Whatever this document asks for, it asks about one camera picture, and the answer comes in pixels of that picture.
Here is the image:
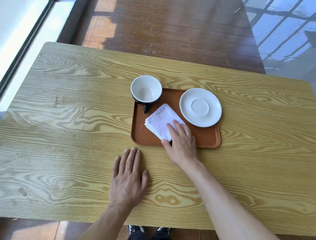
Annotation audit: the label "person's right hand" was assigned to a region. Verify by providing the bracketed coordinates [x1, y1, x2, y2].
[161, 120, 198, 169]

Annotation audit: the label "person's left hand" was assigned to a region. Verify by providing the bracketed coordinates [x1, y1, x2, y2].
[109, 148, 149, 209]

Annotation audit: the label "white napkin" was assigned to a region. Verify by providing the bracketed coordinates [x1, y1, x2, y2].
[144, 104, 186, 142]

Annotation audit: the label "person's right forearm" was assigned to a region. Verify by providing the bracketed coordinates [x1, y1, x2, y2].
[180, 158, 280, 240]

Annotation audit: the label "person's left forearm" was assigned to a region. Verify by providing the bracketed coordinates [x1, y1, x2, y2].
[78, 201, 134, 240]

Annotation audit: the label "brown plastic tray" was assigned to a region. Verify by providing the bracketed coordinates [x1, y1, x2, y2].
[131, 88, 221, 149]

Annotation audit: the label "white saucer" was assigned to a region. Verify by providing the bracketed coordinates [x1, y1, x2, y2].
[179, 88, 222, 128]

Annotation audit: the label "person's left shoe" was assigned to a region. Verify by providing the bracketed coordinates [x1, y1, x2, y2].
[127, 225, 146, 235]

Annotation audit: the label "black cup with white inside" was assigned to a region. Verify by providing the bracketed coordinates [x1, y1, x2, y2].
[131, 75, 163, 114]

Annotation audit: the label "person's dark trousers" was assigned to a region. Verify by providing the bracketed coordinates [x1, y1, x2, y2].
[127, 230, 171, 240]

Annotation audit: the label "black window frame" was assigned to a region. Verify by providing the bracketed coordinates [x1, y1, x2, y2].
[0, 0, 56, 100]

